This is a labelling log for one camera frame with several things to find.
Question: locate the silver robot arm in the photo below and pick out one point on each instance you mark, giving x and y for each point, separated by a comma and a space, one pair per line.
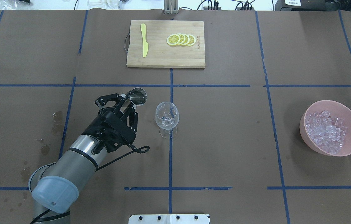
56, 186

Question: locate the clear wine glass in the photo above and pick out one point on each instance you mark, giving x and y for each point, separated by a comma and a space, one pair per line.
167, 118

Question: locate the pink bowl of ice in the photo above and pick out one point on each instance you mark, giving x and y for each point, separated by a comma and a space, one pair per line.
325, 127

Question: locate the wooden cutting board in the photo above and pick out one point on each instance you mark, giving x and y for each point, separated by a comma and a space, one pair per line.
160, 54

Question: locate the yellow plastic knife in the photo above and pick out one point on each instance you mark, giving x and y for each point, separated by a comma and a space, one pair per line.
143, 29

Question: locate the steel jigger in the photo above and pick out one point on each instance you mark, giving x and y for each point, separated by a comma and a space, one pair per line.
136, 96

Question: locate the lemon slices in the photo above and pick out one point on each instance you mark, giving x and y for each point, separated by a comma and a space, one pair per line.
181, 40

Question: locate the aluminium frame post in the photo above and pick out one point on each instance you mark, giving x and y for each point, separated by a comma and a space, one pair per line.
171, 7

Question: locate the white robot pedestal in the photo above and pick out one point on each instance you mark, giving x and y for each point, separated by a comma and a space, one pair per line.
170, 219

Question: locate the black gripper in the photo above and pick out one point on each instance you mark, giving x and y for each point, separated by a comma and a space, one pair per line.
97, 126

